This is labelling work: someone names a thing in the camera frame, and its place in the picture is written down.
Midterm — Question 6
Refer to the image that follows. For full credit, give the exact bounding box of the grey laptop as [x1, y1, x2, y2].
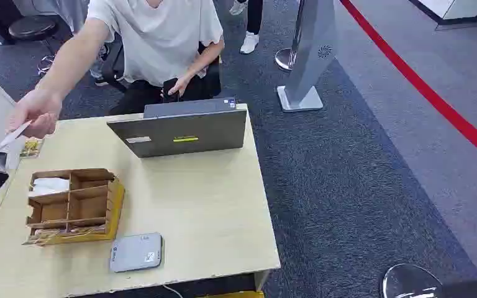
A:
[106, 97, 248, 159]

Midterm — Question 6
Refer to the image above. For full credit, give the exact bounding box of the wooden card box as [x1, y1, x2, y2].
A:
[22, 168, 125, 247]

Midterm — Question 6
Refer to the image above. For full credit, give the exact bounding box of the white card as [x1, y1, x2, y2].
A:
[0, 120, 33, 159]

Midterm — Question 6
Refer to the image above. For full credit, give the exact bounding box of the yellow box under desk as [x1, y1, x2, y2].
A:
[196, 291, 265, 298]

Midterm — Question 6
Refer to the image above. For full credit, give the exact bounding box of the white cards stack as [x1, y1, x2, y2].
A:
[27, 177, 71, 198]

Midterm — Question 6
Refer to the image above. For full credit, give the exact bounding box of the chrome round base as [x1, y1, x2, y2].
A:
[382, 263, 443, 298]

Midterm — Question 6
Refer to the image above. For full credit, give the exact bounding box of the black phone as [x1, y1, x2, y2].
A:
[162, 77, 181, 104]

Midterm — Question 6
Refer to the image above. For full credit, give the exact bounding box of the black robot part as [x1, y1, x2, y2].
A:
[425, 274, 477, 298]

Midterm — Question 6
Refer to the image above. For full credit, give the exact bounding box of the chrome stanchion post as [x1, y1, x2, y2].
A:
[274, 0, 306, 72]

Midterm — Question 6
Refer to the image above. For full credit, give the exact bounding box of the yellow printed card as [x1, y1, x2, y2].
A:
[19, 138, 43, 159]

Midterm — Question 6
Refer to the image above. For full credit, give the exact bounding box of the grey kiosk stand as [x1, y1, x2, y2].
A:
[276, 0, 339, 113]

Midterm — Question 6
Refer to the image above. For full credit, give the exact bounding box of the red barrier belt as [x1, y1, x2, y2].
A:
[339, 0, 477, 170]

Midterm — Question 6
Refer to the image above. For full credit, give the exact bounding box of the person's left hand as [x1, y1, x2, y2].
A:
[167, 73, 193, 98]

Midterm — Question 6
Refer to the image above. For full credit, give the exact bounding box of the white cable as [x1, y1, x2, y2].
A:
[162, 284, 184, 298]

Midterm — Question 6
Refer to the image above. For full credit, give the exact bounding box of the black round stool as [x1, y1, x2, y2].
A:
[7, 15, 59, 42]

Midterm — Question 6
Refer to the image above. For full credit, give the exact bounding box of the grey card reader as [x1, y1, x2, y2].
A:
[109, 232, 164, 274]

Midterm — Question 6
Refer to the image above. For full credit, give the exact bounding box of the seated person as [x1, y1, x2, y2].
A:
[6, 0, 225, 141]

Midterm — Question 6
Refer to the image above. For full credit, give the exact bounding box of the chrome stool base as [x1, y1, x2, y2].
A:
[37, 41, 57, 78]

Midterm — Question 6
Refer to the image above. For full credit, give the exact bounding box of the standing person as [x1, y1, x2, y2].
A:
[228, 0, 265, 55]

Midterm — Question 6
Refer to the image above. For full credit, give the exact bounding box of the person's right hand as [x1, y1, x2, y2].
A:
[6, 88, 63, 140]

